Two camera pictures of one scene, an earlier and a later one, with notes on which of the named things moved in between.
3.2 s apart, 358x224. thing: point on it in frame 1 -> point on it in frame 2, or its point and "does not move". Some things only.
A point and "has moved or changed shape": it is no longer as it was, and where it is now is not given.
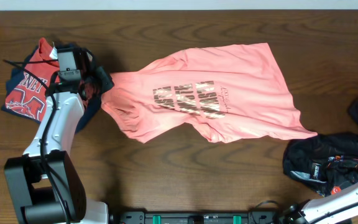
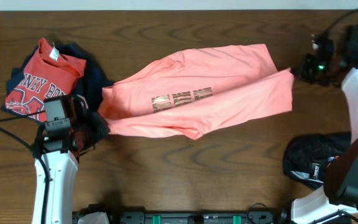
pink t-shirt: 225,93 has moved or changed shape
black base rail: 141,217 does not move
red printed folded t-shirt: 28,97 does not move
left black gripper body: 99,83 -> 92,130
